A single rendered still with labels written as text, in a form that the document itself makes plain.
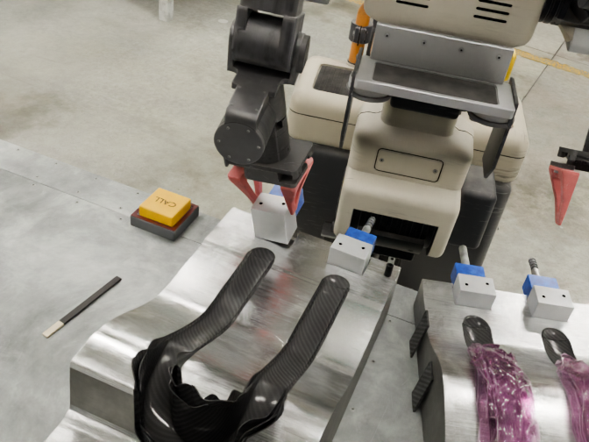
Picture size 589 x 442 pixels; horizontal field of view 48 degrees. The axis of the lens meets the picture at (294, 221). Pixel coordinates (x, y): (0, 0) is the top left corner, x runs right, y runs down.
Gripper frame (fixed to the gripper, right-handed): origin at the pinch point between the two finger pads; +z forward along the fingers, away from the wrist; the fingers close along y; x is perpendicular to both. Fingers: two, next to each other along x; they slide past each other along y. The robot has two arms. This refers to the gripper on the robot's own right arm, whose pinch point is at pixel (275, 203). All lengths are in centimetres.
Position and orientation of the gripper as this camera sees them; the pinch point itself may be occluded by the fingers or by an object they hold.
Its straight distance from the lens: 91.5
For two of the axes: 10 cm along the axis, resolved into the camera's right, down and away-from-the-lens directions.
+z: 0.8, 7.3, 6.8
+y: 9.2, 2.0, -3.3
